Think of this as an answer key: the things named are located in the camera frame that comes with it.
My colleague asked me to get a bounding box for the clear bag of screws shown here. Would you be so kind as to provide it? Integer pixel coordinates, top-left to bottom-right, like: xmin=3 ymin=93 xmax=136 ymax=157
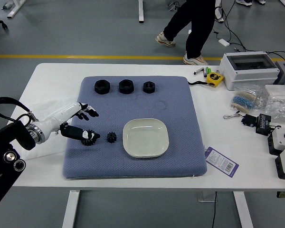
xmin=263 ymin=97 xmax=285 ymax=124

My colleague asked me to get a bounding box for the grey under-table bracket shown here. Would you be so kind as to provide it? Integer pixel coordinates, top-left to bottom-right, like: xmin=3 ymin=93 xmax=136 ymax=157
xmin=196 ymin=191 xmax=217 ymax=203

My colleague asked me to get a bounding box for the white square plate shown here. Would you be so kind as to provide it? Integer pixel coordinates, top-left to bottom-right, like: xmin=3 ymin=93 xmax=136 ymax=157
xmin=122 ymin=118 xmax=169 ymax=159

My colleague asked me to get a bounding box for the bag of blue resistors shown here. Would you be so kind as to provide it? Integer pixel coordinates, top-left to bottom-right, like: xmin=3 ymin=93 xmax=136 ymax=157
xmin=229 ymin=85 xmax=268 ymax=112

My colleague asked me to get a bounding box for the white table leg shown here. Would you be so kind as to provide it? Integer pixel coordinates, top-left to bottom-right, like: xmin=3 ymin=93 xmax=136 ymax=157
xmin=61 ymin=190 xmax=81 ymax=228
xmin=232 ymin=191 xmax=254 ymax=228

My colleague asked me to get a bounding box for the person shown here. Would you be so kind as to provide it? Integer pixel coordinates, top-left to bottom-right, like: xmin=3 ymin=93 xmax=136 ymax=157
xmin=236 ymin=0 xmax=266 ymax=7
xmin=156 ymin=0 xmax=216 ymax=66

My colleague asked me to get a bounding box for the blue-grey cushion mat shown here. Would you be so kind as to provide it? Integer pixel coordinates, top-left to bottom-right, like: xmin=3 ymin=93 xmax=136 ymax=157
xmin=62 ymin=76 xmax=208 ymax=180

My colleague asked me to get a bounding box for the large black hex nut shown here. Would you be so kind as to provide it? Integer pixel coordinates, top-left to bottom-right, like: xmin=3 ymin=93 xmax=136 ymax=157
xmin=118 ymin=79 xmax=135 ymax=94
xmin=94 ymin=80 xmax=111 ymax=95

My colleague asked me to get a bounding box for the black under-table cable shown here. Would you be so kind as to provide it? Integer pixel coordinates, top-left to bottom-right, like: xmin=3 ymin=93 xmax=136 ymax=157
xmin=211 ymin=191 xmax=218 ymax=228

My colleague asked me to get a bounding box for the grey electrical enclosure box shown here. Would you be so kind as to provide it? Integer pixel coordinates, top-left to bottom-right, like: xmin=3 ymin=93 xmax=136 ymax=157
xmin=218 ymin=51 xmax=281 ymax=91

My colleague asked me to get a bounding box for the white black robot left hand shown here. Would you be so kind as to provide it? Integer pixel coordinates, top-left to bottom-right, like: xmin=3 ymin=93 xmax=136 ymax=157
xmin=37 ymin=102 xmax=101 ymax=146

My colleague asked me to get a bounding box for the yellow tape measure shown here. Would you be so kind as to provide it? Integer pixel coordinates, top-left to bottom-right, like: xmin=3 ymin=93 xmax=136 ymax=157
xmin=187 ymin=72 xmax=225 ymax=88

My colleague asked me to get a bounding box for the small white box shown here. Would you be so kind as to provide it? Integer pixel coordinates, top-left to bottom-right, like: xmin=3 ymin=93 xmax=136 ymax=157
xmin=265 ymin=84 xmax=285 ymax=100

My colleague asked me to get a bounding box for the purple paper tag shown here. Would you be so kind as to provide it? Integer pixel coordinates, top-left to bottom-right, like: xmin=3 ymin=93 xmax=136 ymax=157
xmin=204 ymin=146 xmax=239 ymax=178

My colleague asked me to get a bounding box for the black servo with wires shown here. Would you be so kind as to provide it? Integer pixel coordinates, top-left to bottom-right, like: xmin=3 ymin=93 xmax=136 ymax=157
xmin=223 ymin=113 xmax=258 ymax=128

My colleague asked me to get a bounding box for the small black hex nut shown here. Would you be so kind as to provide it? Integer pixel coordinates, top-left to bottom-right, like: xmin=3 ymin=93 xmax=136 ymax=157
xmin=142 ymin=81 xmax=156 ymax=94

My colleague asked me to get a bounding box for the blue button control box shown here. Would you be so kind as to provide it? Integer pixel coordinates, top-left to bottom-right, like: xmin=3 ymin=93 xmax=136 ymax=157
xmin=267 ymin=127 xmax=285 ymax=156

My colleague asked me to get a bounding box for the black floor cable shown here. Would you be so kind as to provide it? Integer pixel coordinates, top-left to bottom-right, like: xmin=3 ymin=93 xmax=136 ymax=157
xmin=213 ymin=6 xmax=285 ymax=61

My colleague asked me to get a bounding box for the big black gear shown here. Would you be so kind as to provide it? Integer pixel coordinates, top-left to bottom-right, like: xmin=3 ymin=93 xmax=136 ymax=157
xmin=80 ymin=129 xmax=98 ymax=146

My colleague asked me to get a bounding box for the black electronic module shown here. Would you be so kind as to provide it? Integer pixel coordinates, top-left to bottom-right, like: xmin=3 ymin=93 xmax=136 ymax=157
xmin=255 ymin=113 xmax=273 ymax=136

